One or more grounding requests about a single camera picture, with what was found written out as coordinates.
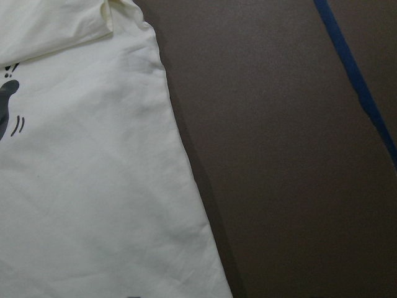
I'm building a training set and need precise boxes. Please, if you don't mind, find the cream long-sleeve printed shirt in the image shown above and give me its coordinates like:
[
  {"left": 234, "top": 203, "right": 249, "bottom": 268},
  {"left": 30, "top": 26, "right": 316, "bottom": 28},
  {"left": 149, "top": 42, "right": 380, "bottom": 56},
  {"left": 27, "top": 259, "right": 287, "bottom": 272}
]
[{"left": 1, "top": 1, "right": 231, "bottom": 297}]

